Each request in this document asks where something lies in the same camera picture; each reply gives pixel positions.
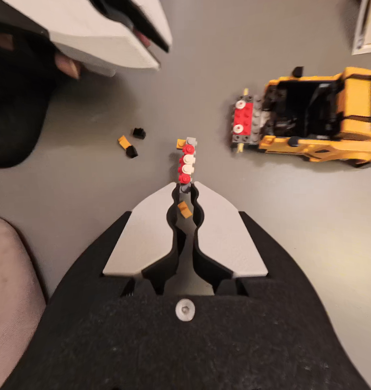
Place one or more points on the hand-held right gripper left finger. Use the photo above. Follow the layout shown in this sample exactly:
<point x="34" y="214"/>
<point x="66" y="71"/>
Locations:
<point x="139" y="240"/>

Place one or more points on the small Lego pieces pile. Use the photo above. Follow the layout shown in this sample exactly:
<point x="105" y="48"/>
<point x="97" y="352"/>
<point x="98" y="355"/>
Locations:
<point x="127" y="146"/>

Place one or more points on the red white lego assembly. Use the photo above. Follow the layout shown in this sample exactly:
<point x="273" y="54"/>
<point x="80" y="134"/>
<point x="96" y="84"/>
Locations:
<point x="187" y="164"/>

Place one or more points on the black lego piece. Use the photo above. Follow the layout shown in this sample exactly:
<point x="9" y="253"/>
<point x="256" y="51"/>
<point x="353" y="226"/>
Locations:
<point x="139" y="133"/>

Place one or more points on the lego instruction booklet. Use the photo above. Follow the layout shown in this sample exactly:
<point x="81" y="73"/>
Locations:
<point x="368" y="27"/>

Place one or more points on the person's left hand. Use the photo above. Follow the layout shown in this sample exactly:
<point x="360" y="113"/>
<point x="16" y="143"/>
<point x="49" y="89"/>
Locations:
<point x="68" y="67"/>

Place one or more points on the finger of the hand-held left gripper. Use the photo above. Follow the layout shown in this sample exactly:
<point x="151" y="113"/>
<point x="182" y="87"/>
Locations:
<point x="82" y="33"/>
<point x="156" y="21"/>

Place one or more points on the orange lego piece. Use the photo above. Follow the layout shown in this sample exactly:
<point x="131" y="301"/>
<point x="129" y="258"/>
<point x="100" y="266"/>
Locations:
<point x="185" y="209"/>

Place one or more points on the yellow lego car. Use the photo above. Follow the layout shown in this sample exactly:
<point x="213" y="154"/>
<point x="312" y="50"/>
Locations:
<point x="310" y="122"/>

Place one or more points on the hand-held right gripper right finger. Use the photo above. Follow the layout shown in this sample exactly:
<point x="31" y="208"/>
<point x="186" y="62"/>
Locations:
<point x="228" y="240"/>

